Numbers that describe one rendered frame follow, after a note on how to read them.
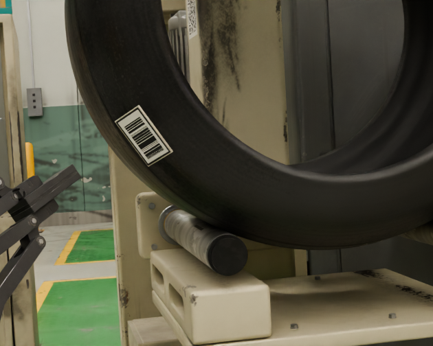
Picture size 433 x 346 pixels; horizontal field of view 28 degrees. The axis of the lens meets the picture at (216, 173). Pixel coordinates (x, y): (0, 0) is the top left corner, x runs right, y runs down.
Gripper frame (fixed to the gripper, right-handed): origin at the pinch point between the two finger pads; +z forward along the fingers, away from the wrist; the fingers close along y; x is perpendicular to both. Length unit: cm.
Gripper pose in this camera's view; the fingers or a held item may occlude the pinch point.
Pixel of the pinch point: (45, 192)
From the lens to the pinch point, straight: 79.5
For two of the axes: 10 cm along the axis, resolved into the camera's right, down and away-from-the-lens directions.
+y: 5.4, 8.3, 1.4
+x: 7.0, -3.4, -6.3
